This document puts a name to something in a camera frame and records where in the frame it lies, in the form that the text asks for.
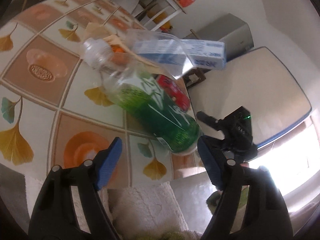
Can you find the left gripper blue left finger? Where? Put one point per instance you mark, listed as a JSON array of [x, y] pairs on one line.
[[106, 161]]

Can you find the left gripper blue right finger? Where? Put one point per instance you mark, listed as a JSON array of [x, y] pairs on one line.
[[211, 154]]

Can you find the red drink can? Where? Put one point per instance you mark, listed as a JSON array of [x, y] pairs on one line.
[[174, 92]]

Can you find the blue white carton box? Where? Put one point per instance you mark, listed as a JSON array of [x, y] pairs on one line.
[[202, 53]]

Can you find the orange peel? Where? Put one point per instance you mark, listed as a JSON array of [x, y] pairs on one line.
[[119, 55]]

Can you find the clear plastic container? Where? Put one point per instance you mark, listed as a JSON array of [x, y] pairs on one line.
[[165, 50]]

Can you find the beige paper napkin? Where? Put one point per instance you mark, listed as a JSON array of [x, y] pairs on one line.
[[95, 30]]

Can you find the white mattress blue edge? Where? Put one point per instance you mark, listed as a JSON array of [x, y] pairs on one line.
[[261, 83]]

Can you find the patterned tablecloth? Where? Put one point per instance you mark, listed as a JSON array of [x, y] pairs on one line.
[[52, 112]]

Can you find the dark wooden stool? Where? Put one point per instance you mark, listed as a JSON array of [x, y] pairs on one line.
[[194, 77]]

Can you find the silver refrigerator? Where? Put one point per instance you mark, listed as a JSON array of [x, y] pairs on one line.
[[232, 31]]

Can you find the yellow bag under table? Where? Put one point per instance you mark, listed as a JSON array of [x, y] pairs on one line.
[[166, 27]]

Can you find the white side table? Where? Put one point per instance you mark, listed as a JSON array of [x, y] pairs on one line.
[[171, 7]]

